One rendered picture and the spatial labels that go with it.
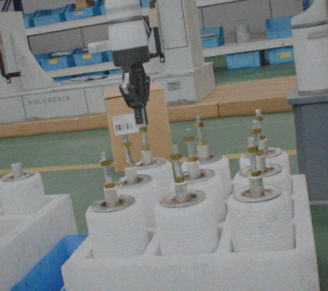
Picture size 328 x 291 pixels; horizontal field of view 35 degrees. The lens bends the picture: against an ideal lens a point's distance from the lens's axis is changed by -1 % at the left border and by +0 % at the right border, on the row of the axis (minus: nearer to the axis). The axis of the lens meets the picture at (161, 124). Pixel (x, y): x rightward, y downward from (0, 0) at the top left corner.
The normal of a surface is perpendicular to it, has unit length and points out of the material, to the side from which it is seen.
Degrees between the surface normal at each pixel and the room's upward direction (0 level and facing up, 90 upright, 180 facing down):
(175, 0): 90
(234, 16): 90
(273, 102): 90
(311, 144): 90
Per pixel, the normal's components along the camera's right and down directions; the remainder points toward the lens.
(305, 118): -0.30, 0.22
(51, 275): 0.95, -0.14
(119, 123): 0.07, 0.17
